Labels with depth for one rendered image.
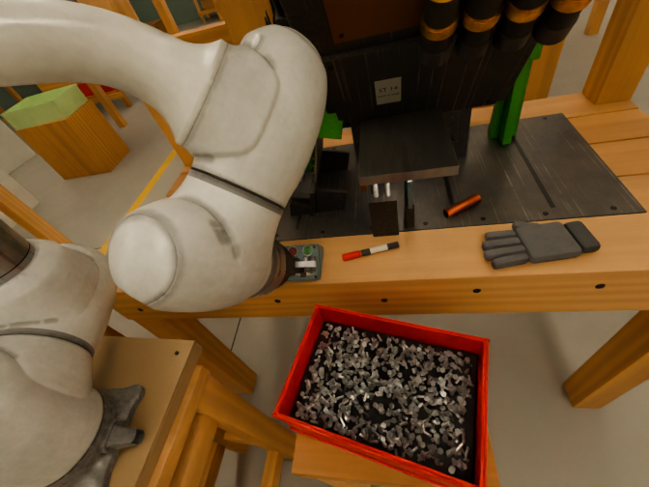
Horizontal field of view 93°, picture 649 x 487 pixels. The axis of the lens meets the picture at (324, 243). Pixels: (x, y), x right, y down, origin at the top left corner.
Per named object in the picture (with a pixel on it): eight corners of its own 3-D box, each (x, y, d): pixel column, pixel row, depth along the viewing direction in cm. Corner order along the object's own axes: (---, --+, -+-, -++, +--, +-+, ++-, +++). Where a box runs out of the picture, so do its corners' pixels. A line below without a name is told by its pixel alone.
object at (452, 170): (457, 181, 50) (459, 165, 48) (359, 191, 54) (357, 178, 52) (428, 83, 76) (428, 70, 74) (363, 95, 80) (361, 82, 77)
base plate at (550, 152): (642, 218, 63) (647, 211, 62) (180, 253, 88) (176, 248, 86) (559, 119, 90) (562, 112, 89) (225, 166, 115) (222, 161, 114)
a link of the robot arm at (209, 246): (258, 321, 37) (301, 219, 37) (160, 352, 22) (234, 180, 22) (188, 283, 39) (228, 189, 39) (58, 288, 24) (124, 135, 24)
